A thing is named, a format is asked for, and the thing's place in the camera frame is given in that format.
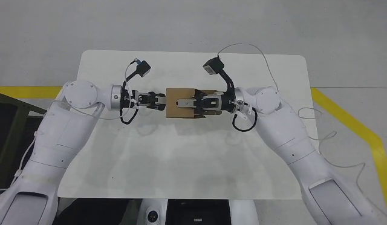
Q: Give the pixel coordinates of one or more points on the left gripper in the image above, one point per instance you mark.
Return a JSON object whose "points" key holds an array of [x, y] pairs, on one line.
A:
{"points": [[127, 97]]}

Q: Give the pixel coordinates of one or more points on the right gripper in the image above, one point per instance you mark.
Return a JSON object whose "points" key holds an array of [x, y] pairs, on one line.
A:
{"points": [[228, 101]]}

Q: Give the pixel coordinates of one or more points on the small brown carton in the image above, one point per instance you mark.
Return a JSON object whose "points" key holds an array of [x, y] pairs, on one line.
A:
{"points": [[178, 95]]}

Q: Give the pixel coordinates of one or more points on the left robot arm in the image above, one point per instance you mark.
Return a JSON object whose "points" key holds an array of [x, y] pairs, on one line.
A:
{"points": [[57, 134]]}

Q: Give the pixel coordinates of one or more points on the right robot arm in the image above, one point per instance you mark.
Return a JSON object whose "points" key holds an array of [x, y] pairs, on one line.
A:
{"points": [[290, 134]]}

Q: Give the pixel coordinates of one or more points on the robot body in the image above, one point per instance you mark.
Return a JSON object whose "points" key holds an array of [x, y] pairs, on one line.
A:
{"points": [[196, 213]]}

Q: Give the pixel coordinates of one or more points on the dark metal rack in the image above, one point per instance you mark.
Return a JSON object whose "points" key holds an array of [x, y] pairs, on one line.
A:
{"points": [[12, 128]]}

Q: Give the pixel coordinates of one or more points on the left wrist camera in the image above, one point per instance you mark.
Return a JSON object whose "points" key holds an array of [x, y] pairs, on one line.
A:
{"points": [[143, 68]]}

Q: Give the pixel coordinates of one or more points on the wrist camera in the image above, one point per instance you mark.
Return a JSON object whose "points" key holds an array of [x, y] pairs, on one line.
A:
{"points": [[143, 68], [214, 65]]}

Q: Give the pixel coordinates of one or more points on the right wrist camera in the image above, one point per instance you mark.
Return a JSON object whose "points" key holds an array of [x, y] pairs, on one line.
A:
{"points": [[214, 65]]}

